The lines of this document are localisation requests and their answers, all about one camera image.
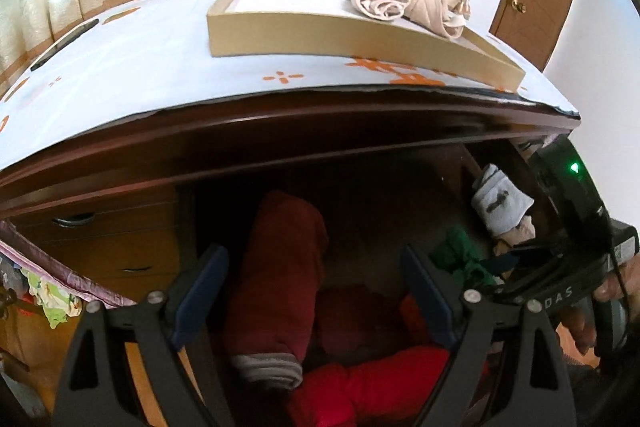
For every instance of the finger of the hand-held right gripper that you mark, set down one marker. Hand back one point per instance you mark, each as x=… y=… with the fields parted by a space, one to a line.
x=540 y=250
x=502 y=264

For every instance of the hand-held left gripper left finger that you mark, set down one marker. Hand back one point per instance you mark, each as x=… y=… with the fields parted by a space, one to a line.
x=200 y=292

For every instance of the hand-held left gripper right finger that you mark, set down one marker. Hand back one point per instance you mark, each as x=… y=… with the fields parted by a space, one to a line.
x=425 y=297

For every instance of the green underwear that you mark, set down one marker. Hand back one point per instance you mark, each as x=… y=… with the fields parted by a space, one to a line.
x=460 y=257

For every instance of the white grey sock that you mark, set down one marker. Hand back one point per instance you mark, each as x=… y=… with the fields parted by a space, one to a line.
x=500 y=202

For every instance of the dark red sock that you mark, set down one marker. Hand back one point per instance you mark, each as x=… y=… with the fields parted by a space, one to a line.
x=355 y=322

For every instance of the dark red underwear grey waistband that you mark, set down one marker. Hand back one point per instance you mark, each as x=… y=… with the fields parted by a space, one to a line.
x=280 y=257

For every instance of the bright red underwear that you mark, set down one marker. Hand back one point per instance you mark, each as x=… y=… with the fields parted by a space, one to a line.
x=380 y=382

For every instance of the shallow cardboard tray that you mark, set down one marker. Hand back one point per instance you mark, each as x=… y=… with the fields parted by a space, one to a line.
x=300 y=37

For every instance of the person's right forearm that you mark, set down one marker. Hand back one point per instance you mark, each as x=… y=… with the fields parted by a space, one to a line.
x=600 y=397

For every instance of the wooden side drawer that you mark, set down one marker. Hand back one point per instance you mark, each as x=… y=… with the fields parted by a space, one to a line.
x=125 y=222
x=100 y=262

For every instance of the person's right hand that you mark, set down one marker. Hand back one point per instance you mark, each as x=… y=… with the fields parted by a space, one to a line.
x=580 y=329

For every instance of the purple striped sheet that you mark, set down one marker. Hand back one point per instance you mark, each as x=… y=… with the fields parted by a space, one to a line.
x=75 y=277

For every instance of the green printed cloth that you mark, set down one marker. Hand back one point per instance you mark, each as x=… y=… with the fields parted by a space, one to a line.
x=50 y=302

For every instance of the dark wooden desk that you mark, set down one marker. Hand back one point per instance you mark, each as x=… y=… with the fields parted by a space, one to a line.
x=250 y=132

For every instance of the brass door knob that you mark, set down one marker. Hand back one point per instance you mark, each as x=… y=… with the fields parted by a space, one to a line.
x=518 y=5

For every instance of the curtain tassel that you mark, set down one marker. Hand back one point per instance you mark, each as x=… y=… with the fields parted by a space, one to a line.
x=466 y=4

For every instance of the black smartphone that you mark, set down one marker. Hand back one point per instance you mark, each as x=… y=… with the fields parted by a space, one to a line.
x=65 y=44

